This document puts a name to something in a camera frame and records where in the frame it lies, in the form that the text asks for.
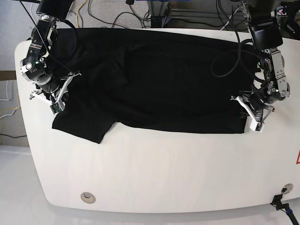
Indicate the black clamp with cable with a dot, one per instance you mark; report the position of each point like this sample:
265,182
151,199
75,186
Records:
276,202

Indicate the wrist camera at image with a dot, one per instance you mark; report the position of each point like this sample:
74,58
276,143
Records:
57,107
256,126

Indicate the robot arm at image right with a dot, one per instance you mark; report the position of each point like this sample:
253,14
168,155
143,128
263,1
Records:
266,38

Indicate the metal table grommet left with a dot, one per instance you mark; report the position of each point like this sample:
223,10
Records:
88,198

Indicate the metal table grommet right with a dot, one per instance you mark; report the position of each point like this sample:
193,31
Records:
287,188

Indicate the metal table grommet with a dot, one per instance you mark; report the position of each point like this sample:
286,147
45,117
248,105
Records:
88,198
287,188

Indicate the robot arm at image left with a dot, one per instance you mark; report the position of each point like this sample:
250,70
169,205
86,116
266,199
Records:
36,67

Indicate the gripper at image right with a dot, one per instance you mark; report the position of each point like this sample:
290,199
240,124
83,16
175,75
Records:
253,107

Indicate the wrist camera at image right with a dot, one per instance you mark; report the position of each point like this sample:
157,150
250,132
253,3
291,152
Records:
256,126

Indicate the red warning triangle sticker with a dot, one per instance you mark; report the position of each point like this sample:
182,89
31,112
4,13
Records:
298,158

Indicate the wrist camera at image left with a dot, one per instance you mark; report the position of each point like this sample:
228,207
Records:
57,107

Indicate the black T-shirt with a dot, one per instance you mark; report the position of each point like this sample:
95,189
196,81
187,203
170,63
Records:
152,80

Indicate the black table leg column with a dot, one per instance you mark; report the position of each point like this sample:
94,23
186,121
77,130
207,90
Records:
159,12

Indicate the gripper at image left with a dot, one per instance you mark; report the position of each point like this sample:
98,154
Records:
54,89

